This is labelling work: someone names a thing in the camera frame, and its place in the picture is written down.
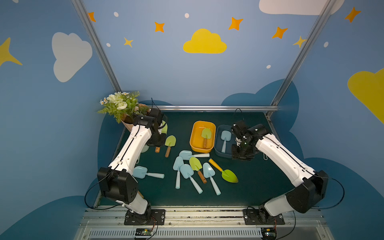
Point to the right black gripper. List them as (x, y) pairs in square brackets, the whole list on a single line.
[(241, 153)]

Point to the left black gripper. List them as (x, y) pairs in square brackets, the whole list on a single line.
[(156, 141)]

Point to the green shovel wooden handle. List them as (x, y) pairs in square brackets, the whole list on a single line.
[(170, 142), (206, 135), (197, 166), (164, 131)]

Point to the blue shovel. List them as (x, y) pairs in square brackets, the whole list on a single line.
[(226, 137), (209, 172), (176, 167), (187, 173), (141, 172)]

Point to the yellow storage box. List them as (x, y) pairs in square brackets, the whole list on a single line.
[(196, 141)]

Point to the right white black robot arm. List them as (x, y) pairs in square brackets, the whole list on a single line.
[(309, 186)]

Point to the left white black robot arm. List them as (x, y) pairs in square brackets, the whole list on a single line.
[(117, 182)]

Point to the green dustpan brush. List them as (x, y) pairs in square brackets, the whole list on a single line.
[(144, 149)]

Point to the blue shovel lying sideways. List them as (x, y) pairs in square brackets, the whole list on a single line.
[(186, 155)]

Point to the terracotta pot with flowers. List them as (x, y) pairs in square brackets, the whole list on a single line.
[(124, 107)]

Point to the right controller board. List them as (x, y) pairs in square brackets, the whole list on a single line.
[(268, 234)]

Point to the controller board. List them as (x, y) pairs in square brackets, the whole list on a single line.
[(268, 234), (143, 233)]

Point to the left controller board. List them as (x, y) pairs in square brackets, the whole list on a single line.
[(143, 233)]

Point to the green shovel wooden handle back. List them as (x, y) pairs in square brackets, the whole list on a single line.
[(170, 142)]

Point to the green trowel yellow handle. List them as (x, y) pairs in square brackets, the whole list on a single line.
[(227, 175)]

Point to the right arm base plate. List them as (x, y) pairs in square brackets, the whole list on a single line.
[(254, 216)]

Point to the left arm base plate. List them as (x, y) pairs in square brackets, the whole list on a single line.
[(156, 216)]

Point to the aluminium front rail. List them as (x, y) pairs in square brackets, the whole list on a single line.
[(201, 223)]

